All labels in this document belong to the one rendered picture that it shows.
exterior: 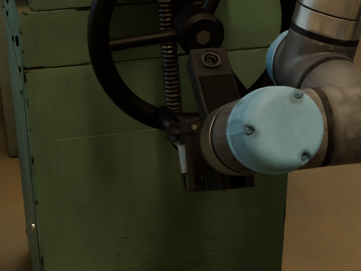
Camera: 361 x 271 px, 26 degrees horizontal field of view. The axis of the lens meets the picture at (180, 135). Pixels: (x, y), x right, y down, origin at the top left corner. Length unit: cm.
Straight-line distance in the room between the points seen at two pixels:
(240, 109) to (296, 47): 17
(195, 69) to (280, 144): 24
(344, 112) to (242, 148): 10
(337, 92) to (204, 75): 20
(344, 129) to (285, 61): 16
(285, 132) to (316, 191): 162
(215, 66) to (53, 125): 41
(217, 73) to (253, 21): 37
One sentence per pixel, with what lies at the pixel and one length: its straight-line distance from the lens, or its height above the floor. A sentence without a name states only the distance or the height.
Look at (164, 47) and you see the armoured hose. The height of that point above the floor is 77.
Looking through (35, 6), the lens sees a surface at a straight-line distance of 116.
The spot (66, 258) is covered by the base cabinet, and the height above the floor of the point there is 37.
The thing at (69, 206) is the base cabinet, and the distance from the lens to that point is 130.
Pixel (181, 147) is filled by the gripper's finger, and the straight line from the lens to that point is 96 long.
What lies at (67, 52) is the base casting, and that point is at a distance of 119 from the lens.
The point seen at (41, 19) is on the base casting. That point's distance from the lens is 117.
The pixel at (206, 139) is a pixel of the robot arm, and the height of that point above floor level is 79.
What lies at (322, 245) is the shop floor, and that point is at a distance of 205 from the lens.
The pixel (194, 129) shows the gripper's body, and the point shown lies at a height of 76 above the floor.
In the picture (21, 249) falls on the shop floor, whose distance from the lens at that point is 205.
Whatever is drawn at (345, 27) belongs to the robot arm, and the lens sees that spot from 82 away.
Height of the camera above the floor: 114
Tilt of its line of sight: 26 degrees down
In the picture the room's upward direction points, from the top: straight up
